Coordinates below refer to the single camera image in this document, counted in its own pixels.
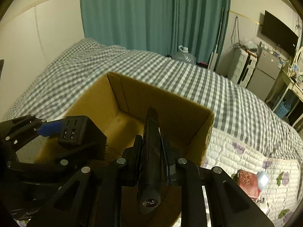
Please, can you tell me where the pink patterned box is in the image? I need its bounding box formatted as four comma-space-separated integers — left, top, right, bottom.
237, 170, 260, 201

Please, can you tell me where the black remote control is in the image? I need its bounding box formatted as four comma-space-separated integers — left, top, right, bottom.
137, 108, 162, 215

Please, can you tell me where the open cardboard box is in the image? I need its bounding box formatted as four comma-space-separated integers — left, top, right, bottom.
54, 73, 214, 226

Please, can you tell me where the grey checked bed cover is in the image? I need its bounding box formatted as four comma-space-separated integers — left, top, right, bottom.
3, 38, 302, 162

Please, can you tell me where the blue laundry basket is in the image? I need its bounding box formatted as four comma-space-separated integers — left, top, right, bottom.
274, 98, 291, 119

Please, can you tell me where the white dressing table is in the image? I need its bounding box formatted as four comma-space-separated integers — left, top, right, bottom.
266, 70, 302, 128

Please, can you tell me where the white suitcase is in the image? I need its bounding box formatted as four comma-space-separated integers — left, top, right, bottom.
227, 48, 257, 88

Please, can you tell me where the silver small fridge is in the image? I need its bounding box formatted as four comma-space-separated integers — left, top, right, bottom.
247, 50, 283, 101

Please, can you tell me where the white flat mop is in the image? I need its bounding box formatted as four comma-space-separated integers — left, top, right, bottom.
208, 7, 224, 71

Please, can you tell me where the clear water jug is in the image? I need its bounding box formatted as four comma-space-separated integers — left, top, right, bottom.
172, 45, 196, 65

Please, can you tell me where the oval vanity mirror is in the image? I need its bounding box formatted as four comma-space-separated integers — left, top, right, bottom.
292, 46, 303, 76

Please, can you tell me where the green curtain left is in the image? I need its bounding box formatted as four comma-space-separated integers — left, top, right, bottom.
80, 0, 231, 63

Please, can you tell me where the black wall television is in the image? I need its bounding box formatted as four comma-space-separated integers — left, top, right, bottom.
261, 11, 299, 57

